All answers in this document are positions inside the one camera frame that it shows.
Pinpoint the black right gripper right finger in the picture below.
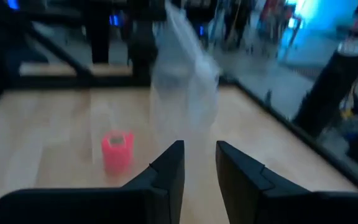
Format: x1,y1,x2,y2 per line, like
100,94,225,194
214,140,358,224

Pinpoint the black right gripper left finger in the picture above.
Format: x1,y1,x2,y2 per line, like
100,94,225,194
0,139,186,224

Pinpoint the pink elastic bandage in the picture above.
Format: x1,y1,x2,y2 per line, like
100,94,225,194
101,129,135,175

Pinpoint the clear plastic bag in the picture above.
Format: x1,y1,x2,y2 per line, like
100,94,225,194
149,0,221,150

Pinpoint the black cylinder with silver rim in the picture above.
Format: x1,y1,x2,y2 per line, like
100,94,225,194
291,39,358,138

